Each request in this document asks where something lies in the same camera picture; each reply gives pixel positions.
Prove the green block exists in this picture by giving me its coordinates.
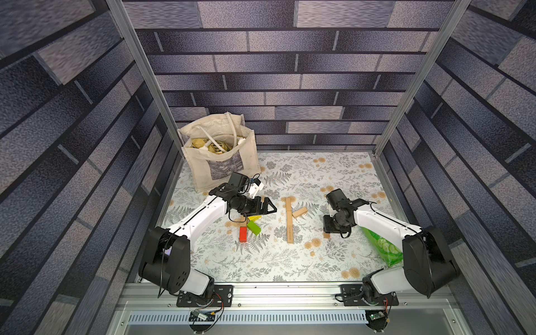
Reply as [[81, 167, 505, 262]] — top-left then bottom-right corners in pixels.
[[247, 221, 261, 236]]

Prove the red block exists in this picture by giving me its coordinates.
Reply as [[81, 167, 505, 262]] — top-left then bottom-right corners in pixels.
[[239, 226, 248, 243]]

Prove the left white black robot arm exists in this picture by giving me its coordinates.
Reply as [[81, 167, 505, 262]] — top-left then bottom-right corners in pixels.
[[138, 173, 277, 301]]

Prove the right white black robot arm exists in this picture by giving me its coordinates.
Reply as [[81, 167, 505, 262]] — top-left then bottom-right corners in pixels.
[[323, 199, 461, 306]]

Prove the green chips bag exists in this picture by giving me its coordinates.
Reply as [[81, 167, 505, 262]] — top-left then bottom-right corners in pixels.
[[362, 228, 403, 267]]

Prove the beige canvas tote bag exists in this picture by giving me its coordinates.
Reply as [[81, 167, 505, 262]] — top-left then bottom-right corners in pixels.
[[179, 112, 261, 193]]

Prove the right circuit board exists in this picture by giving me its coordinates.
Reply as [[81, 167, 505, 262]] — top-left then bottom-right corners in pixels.
[[366, 311, 387, 322]]

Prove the circuit board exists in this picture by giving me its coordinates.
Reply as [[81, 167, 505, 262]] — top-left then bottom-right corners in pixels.
[[366, 311, 387, 322], [188, 310, 217, 322]]

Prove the left circuit board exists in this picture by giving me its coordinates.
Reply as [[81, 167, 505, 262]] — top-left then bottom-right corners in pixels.
[[188, 310, 217, 322]]

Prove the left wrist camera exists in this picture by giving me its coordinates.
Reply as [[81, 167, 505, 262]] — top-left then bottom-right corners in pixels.
[[246, 178, 264, 199]]

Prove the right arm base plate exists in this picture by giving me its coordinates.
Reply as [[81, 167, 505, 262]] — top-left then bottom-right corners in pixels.
[[334, 284, 399, 307]]

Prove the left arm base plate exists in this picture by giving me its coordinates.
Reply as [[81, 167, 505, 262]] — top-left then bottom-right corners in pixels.
[[176, 285, 235, 308]]

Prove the aluminium front rail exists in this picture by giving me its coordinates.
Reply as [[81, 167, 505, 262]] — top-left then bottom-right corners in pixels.
[[108, 282, 470, 334]]

